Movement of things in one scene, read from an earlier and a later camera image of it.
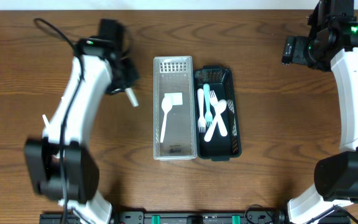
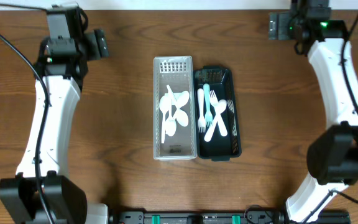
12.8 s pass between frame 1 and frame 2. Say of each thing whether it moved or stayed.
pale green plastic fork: stayed
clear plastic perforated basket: stayed
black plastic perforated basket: stayed
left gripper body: moved
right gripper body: moved
